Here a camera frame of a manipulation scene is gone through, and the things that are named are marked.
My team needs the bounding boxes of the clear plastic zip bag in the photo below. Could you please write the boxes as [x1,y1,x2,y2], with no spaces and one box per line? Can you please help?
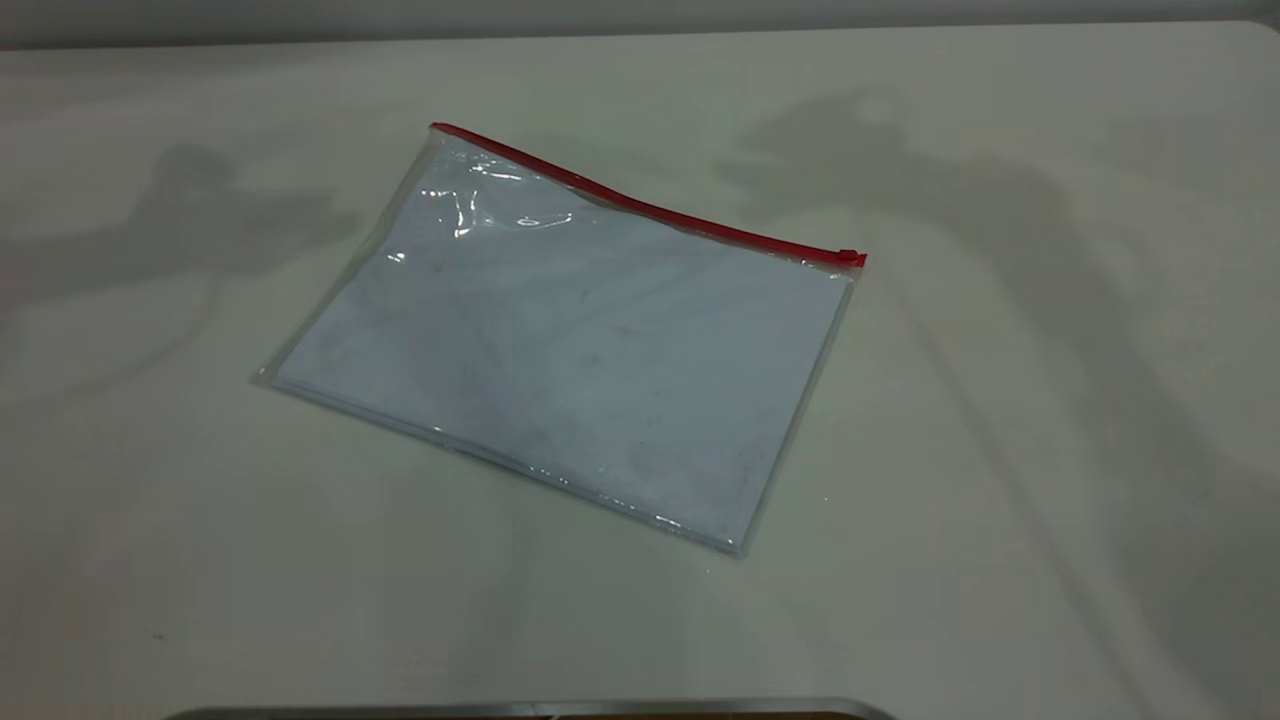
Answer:
[251,121,869,558]

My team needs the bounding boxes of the white paper sheets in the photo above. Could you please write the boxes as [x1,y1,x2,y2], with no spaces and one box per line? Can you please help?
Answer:
[274,150,852,547]

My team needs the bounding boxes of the grey metal rim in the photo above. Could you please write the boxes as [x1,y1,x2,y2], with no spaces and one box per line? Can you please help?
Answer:
[165,697,897,720]

